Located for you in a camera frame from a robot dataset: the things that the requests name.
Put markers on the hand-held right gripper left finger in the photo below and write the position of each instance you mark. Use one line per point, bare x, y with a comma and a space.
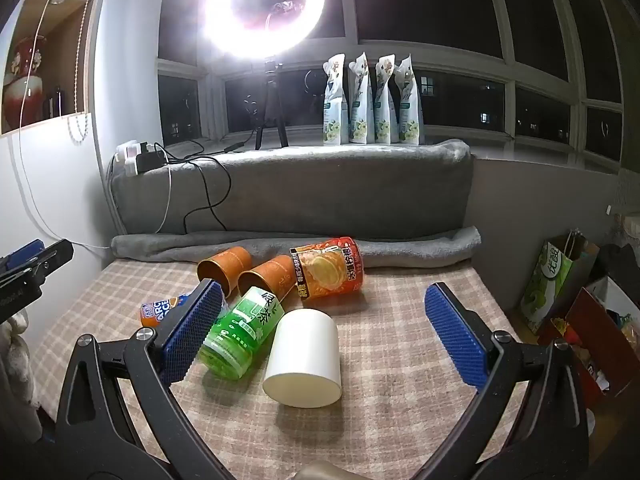
192, 332

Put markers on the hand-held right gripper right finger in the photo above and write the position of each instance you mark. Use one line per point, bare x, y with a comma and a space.
457, 340

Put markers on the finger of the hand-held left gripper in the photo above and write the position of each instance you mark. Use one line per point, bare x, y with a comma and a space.
22, 254
52, 257

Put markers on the white cup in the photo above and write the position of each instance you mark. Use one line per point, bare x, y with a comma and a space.
305, 355

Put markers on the brown paper cup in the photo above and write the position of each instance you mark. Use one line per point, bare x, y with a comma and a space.
267, 275
222, 266

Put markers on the small orange blue-label bottle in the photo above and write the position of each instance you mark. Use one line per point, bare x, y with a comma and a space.
160, 310

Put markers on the green tea bottle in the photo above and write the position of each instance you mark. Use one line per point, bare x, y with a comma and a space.
242, 332

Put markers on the rolled grey towel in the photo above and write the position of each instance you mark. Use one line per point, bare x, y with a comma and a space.
400, 250

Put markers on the green paper bag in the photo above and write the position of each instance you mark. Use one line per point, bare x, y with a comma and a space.
547, 280

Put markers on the checked beige bed cloth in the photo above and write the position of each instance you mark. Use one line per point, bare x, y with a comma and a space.
390, 425

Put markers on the white power strip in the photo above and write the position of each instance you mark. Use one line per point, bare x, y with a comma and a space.
127, 162

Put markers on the black charger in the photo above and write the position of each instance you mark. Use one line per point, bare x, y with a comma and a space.
146, 162

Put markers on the red cardboard box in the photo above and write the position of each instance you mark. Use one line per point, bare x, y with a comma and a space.
595, 355

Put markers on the orange chips canister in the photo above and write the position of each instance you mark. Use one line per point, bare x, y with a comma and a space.
327, 270

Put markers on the red vase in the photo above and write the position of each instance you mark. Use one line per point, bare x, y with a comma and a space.
25, 90

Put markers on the grey blanket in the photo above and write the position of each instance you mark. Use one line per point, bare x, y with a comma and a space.
325, 190

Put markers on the wooden shelf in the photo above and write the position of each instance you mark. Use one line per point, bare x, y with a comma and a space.
60, 50

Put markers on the white green stand-up pouch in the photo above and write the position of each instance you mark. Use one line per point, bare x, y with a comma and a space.
335, 110
385, 110
361, 110
410, 115

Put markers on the black tripod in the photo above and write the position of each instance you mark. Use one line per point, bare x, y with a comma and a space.
271, 110

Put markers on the white window frame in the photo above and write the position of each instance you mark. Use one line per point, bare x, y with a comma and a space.
510, 55

